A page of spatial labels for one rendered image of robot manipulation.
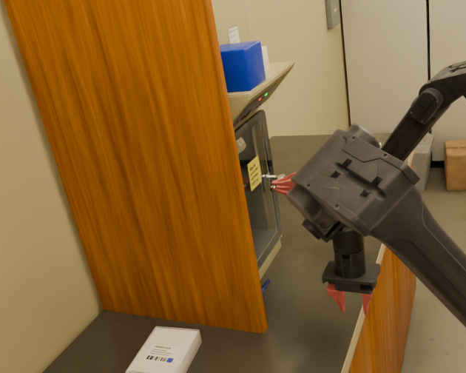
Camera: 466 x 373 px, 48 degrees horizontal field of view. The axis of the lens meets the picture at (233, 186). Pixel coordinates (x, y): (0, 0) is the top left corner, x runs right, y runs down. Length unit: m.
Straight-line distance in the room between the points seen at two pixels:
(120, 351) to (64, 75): 0.68
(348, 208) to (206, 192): 0.68
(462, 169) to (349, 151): 3.52
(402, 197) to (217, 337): 0.89
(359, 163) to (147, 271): 0.92
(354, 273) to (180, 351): 0.46
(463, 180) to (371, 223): 3.59
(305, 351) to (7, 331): 0.69
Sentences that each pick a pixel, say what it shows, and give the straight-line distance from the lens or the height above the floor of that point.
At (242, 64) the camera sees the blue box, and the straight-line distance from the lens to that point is 1.13.
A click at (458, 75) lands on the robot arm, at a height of 1.53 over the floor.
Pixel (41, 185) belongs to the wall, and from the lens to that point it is 1.38.
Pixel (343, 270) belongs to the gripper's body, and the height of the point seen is 1.21.
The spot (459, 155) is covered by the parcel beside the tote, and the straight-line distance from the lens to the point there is 4.01.
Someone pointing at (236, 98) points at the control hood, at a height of 1.50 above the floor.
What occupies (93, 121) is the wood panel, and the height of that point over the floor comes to 1.49.
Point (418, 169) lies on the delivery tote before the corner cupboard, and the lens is 4.02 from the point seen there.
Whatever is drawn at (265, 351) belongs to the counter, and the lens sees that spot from 1.27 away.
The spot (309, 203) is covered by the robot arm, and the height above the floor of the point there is 1.52.
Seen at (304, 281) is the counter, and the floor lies 0.94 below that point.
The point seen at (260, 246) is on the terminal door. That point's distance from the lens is 1.45.
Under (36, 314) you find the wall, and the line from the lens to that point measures 1.42.
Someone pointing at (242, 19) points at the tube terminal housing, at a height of 1.63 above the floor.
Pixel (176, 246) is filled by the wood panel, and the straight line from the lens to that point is 1.27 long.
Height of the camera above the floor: 1.76
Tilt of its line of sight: 23 degrees down
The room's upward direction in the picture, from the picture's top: 10 degrees counter-clockwise
